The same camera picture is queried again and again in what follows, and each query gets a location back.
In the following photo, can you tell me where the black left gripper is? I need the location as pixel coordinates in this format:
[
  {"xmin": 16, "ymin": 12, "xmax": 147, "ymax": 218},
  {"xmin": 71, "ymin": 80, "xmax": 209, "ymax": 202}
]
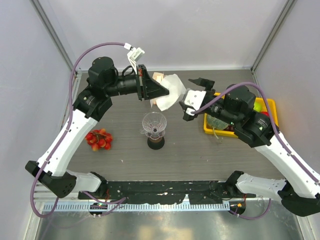
[{"xmin": 105, "ymin": 64, "xmax": 170, "ymax": 101}]

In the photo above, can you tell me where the white paper coffee filter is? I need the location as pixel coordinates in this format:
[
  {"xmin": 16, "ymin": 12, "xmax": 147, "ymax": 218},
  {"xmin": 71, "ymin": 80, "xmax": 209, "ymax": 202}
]
[{"xmin": 155, "ymin": 74, "xmax": 186, "ymax": 112}]

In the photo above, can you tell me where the clear plastic coffee dripper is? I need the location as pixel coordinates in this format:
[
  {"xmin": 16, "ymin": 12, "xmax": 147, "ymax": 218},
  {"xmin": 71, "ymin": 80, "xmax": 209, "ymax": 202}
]
[{"xmin": 140, "ymin": 112, "xmax": 167, "ymax": 140}]

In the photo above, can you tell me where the black base glass carafe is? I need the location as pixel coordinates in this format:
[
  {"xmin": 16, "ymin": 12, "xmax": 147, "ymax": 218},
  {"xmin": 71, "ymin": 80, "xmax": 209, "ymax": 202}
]
[{"xmin": 145, "ymin": 131, "xmax": 165, "ymax": 150}]

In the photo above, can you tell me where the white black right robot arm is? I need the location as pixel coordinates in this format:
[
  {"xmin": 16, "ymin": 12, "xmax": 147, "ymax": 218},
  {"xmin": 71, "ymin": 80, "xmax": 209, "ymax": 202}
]
[{"xmin": 179, "ymin": 78, "xmax": 320, "ymax": 217}]

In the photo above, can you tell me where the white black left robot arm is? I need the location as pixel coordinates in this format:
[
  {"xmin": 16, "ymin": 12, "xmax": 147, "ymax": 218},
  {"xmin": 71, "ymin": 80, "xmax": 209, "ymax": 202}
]
[{"xmin": 25, "ymin": 56, "xmax": 169, "ymax": 199}]

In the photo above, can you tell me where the stack of paper filters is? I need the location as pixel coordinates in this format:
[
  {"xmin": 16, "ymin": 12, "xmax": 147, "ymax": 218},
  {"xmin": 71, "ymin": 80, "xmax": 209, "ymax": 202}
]
[{"xmin": 150, "ymin": 72, "xmax": 165, "ymax": 108}]

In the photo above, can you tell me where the green netted melon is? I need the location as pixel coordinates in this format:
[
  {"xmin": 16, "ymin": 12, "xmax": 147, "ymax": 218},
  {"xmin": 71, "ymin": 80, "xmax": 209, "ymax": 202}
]
[{"xmin": 206, "ymin": 115, "xmax": 230, "ymax": 131}]

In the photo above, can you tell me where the green apple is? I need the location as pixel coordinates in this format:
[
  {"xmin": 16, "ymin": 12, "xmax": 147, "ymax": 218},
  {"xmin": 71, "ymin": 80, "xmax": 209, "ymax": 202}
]
[{"xmin": 253, "ymin": 101, "xmax": 263, "ymax": 112}]

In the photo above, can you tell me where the yellow plastic fruit tray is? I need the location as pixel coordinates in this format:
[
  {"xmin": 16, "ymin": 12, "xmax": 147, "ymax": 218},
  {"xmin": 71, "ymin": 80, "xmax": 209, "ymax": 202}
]
[{"xmin": 203, "ymin": 97, "xmax": 279, "ymax": 138}]

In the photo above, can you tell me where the red apple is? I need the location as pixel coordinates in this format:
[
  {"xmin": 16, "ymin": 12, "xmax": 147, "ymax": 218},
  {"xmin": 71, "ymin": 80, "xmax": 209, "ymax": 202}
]
[{"xmin": 260, "ymin": 111, "xmax": 270, "ymax": 117}]

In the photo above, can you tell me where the red cherry bunch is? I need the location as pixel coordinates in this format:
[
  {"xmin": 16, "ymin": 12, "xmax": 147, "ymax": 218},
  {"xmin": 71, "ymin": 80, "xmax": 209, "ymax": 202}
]
[{"xmin": 84, "ymin": 128, "xmax": 113, "ymax": 152}]

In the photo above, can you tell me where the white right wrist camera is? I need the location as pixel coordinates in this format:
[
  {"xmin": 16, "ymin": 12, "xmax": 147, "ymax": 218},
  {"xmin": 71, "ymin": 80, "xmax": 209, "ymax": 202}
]
[{"xmin": 179, "ymin": 88, "xmax": 206, "ymax": 116}]

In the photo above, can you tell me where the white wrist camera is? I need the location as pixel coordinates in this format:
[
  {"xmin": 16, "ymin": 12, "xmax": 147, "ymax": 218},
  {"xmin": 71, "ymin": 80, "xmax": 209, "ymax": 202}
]
[
  {"xmin": 123, "ymin": 42, "xmax": 145, "ymax": 74},
  {"xmin": 179, "ymin": 88, "xmax": 206, "ymax": 116}
]

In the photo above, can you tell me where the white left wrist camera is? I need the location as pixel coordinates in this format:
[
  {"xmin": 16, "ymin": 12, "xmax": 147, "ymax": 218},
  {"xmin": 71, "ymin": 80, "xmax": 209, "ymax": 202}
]
[{"xmin": 123, "ymin": 42, "xmax": 145, "ymax": 74}]

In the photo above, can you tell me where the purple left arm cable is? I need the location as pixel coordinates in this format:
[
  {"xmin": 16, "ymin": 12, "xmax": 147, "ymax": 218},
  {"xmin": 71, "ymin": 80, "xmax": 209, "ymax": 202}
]
[{"xmin": 29, "ymin": 41, "xmax": 131, "ymax": 218}]

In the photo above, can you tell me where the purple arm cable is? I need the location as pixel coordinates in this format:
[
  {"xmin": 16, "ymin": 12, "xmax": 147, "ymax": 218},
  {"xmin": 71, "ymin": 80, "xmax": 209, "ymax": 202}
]
[
  {"xmin": 29, "ymin": 41, "xmax": 131, "ymax": 218},
  {"xmin": 192, "ymin": 81, "xmax": 320, "ymax": 222}
]

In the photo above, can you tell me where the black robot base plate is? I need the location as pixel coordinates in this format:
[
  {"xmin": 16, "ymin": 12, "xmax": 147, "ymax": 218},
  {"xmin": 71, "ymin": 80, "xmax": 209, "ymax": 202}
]
[{"xmin": 78, "ymin": 180, "xmax": 255, "ymax": 205}]

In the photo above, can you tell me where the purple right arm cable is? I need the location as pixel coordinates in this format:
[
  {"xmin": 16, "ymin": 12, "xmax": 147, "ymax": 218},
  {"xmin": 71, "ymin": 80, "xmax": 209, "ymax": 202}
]
[{"xmin": 192, "ymin": 81, "xmax": 320, "ymax": 222}]

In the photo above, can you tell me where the white slotted cable duct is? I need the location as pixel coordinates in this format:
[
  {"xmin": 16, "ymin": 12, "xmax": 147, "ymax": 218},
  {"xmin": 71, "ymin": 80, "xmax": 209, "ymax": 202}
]
[{"xmin": 55, "ymin": 200, "xmax": 230, "ymax": 212}]

